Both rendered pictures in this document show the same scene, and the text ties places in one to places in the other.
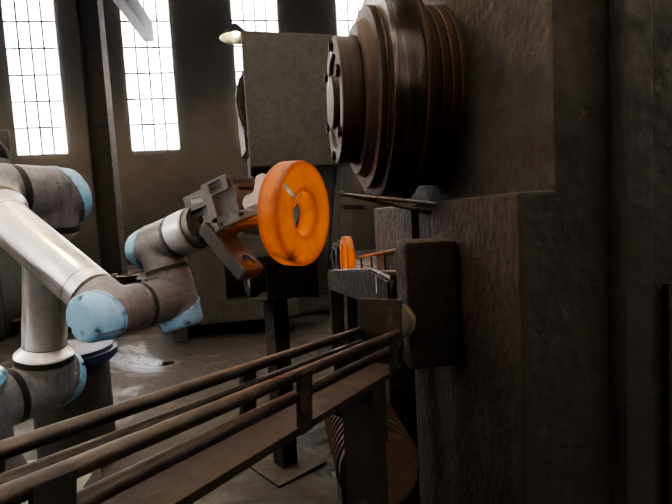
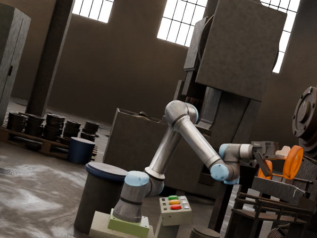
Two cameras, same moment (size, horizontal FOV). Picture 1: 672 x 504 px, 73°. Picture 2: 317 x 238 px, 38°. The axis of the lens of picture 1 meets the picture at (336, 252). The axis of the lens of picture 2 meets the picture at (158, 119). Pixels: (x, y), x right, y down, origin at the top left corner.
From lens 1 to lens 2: 149 cm
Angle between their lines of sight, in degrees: 5
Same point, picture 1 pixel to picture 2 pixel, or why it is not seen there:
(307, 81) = (253, 37)
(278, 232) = (290, 168)
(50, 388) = (156, 188)
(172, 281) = (236, 167)
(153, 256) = (232, 156)
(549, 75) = not seen: outside the picture
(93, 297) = (223, 166)
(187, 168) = (107, 40)
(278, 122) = (224, 58)
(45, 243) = (204, 141)
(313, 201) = (298, 159)
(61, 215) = not seen: hidden behind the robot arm
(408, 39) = not seen: outside the picture
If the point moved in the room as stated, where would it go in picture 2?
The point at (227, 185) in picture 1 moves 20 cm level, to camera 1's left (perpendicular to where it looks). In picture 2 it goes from (273, 145) to (230, 132)
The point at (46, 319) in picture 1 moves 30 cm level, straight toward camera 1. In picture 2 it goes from (166, 161) to (196, 177)
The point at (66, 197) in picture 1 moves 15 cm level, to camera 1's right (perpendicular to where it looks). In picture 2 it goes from (193, 118) to (221, 126)
